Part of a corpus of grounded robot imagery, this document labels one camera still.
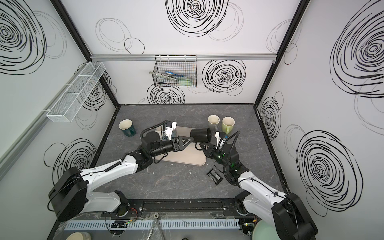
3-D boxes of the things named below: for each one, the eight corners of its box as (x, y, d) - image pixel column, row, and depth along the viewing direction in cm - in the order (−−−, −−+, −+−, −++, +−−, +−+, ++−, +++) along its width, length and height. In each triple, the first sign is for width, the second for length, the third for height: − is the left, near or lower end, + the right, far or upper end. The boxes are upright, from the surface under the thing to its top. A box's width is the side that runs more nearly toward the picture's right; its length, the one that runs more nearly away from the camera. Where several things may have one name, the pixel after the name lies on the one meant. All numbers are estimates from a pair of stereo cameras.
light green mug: (221, 137, 103) (224, 128, 95) (220, 125, 110) (222, 116, 102) (233, 137, 103) (236, 128, 95) (230, 125, 110) (233, 116, 102)
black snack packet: (216, 185, 83) (216, 184, 81) (206, 174, 87) (206, 173, 85) (222, 179, 85) (222, 178, 83) (212, 169, 89) (212, 167, 87)
